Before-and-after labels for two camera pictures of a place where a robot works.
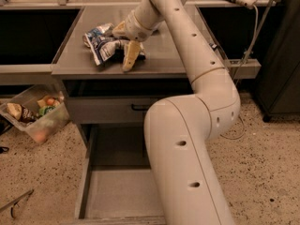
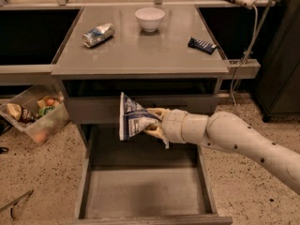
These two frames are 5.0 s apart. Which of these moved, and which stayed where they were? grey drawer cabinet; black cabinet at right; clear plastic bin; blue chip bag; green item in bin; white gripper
Moved: white gripper; blue chip bag
Stayed: grey drawer cabinet; clear plastic bin; black cabinet at right; green item in bin
